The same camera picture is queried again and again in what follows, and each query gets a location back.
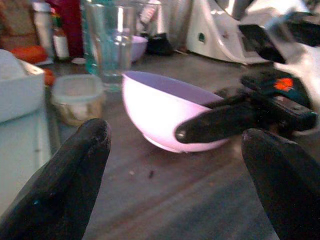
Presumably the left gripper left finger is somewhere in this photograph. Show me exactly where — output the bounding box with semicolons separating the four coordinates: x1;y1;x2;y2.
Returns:
0;117;112;240

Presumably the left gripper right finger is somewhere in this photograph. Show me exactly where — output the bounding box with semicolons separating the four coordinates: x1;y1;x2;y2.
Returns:
241;128;320;240

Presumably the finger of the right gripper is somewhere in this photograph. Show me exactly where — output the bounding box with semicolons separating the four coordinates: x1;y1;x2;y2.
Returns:
204;86;254;110
174;100;256;145

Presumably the large lilac plastic bowl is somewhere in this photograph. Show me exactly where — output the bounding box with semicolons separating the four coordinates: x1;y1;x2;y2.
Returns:
121;70;230;154

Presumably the pale green cutting board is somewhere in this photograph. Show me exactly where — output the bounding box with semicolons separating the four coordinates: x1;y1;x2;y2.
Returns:
0;107;61;216

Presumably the white kitchen food processor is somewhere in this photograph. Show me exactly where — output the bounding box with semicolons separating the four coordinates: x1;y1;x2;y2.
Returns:
186;0;320;66

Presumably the clear plastic food container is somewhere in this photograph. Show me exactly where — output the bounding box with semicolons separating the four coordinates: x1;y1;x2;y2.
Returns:
51;74;106;127

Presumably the small black object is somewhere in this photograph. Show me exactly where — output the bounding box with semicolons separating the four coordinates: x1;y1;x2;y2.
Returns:
146;32;175;56

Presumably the small lilac plastic bowl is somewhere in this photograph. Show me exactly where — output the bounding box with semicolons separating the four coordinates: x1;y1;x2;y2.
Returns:
131;34;149;63

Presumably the orange packet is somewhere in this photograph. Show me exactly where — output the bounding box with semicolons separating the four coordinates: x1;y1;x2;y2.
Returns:
11;45;56;86

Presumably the clear drinking glass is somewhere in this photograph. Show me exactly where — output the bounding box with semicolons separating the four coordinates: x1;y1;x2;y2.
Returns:
83;2;137;85

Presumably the white-label sauce bottle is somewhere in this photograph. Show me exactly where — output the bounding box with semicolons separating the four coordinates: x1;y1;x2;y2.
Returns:
51;12;70;61

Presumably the silver metal canister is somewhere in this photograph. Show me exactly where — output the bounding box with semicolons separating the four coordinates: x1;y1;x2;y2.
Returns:
32;2;55;57

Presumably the dark red container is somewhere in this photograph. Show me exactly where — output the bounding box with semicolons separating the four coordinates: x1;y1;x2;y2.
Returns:
46;0;85;58

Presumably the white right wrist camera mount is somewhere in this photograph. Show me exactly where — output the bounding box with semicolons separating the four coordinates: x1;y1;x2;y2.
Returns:
273;43;320;101

